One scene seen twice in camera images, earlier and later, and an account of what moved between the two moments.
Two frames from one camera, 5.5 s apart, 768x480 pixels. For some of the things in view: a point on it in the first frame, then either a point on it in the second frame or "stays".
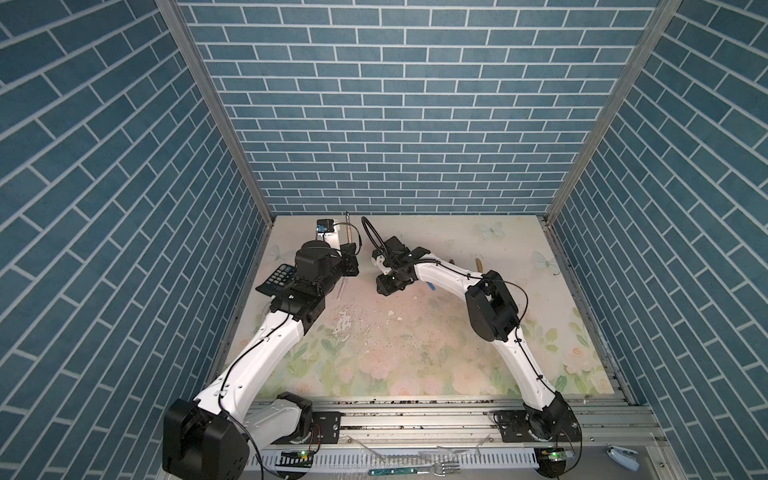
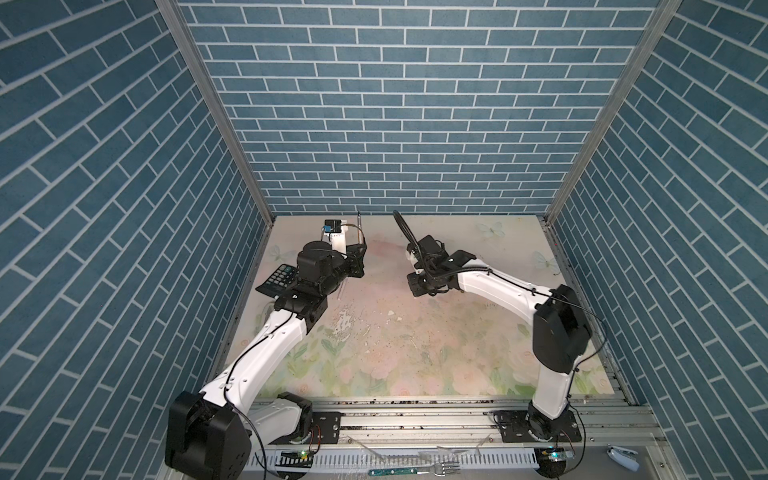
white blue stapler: x=625 y=457 stays
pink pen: x=342 y=286 stays
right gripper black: x=383 y=287 → x=415 y=289
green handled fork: x=439 y=469 stays
